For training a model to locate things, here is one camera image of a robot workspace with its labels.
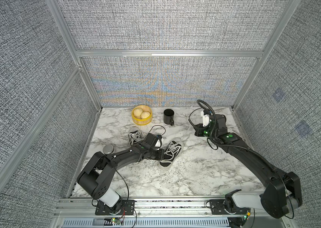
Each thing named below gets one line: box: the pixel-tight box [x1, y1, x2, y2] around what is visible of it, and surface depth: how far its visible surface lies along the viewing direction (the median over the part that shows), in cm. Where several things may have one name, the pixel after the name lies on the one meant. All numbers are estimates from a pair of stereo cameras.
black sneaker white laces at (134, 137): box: [128, 130, 142, 146], surface depth 99 cm
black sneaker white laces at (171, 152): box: [159, 140, 183, 168], surface depth 89 cm
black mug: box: [163, 108, 175, 126], surface depth 108 cm
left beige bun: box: [133, 107, 143, 117], surface depth 112 cm
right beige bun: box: [140, 111, 151, 119], surface depth 111 cm
